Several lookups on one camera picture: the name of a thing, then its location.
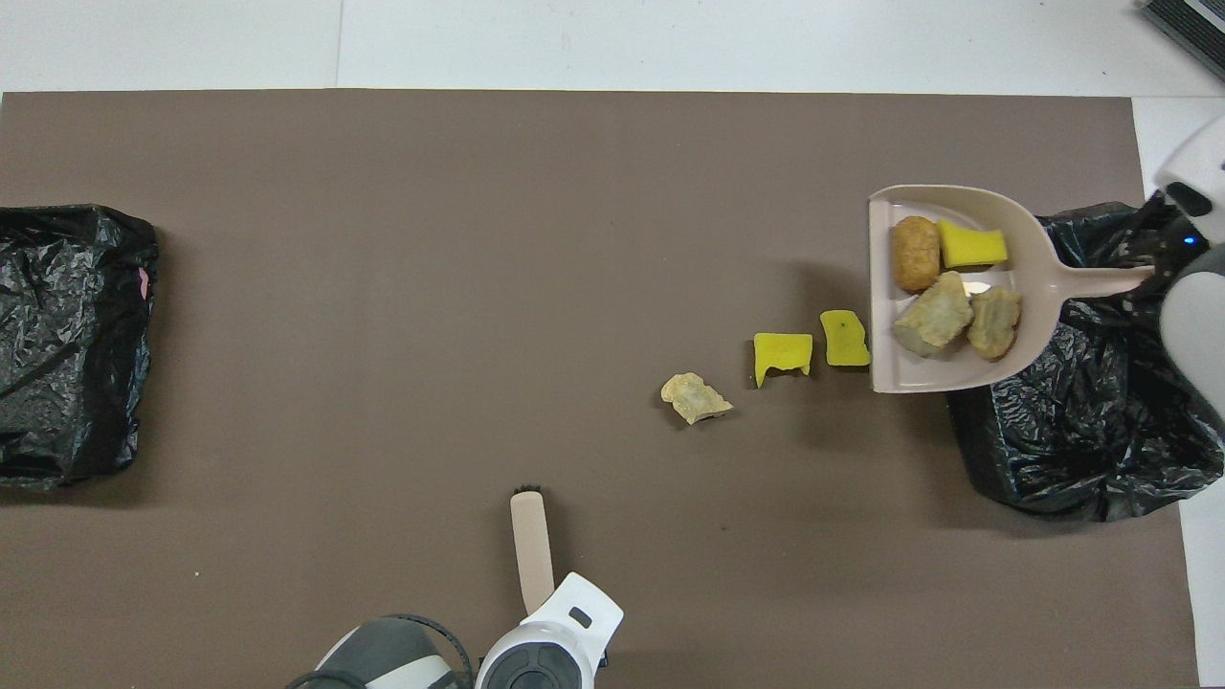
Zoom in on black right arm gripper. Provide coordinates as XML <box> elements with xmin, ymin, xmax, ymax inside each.
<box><xmin>1139</xmin><ymin>187</ymin><xmax>1216</xmax><ymax>288</ymax></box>

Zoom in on beige plastic dustpan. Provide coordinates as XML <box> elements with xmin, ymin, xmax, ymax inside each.
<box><xmin>868</xmin><ymin>184</ymin><xmax>1156</xmax><ymax>395</ymax></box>

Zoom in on pale yellow foam chunk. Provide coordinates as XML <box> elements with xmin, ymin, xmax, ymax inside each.
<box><xmin>967</xmin><ymin>285</ymin><xmax>1024</xmax><ymax>362</ymax></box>

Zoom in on green and yellow sponge piece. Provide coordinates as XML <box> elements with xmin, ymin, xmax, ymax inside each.
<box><xmin>936</xmin><ymin>219</ymin><xmax>1010</xmax><ymax>270</ymax></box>

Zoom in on pale greenish foam chunk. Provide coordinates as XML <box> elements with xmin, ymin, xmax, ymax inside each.
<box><xmin>892</xmin><ymin>271</ymin><xmax>975</xmax><ymax>359</ymax></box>

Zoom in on orange brown foam chunk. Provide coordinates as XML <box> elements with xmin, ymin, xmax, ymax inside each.
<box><xmin>891</xmin><ymin>215</ymin><xmax>942</xmax><ymax>294</ymax></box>

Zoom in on yellow sponge piece dark dot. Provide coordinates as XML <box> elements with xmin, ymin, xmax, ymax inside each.
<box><xmin>820</xmin><ymin>309</ymin><xmax>873</xmax><ymax>368</ymax></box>

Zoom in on yellow notched sponge piece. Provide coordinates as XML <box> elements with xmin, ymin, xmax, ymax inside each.
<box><xmin>752</xmin><ymin>332</ymin><xmax>814</xmax><ymax>389</ymax></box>

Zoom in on beige hand brush black bristles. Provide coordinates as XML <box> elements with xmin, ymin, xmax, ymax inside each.
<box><xmin>510</xmin><ymin>485</ymin><xmax>556</xmax><ymax>618</ymax></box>

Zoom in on black bag lined bin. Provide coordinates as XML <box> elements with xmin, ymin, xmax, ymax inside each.
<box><xmin>0</xmin><ymin>204</ymin><xmax>160</xmax><ymax>492</ymax></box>
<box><xmin>947</xmin><ymin>201</ymin><xmax>1225</xmax><ymax>523</ymax></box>

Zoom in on dark ribbed box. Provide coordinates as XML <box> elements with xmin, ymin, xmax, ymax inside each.
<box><xmin>1139</xmin><ymin>0</ymin><xmax>1225</xmax><ymax>56</ymax></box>

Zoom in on brown table mat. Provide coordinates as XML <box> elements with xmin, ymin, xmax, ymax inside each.
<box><xmin>0</xmin><ymin>89</ymin><xmax>1200</xmax><ymax>689</ymax></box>

